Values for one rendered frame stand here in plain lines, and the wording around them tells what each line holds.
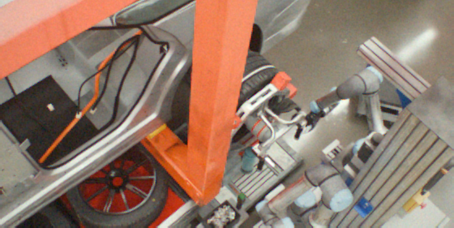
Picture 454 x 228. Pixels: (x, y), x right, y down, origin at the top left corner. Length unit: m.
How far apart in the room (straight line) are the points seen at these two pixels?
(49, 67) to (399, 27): 3.24
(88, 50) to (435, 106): 2.12
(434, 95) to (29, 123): 2.34
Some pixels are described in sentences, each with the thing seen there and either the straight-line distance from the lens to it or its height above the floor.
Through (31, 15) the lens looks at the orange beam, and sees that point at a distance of 1.34.
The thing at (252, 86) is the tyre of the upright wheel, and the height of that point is 1.18.
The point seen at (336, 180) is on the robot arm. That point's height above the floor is 1.46.
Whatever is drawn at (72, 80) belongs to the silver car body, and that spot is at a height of 0.79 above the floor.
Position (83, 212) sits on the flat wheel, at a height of 0.50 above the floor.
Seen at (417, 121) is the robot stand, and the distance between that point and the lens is 2.18.
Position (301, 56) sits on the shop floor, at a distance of 4.79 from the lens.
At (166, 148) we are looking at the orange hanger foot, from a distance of 3.40.
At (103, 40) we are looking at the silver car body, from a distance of 3.46.
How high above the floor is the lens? 3.71
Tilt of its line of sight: 57 degrees down
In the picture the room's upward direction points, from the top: 9 degrees clockwise
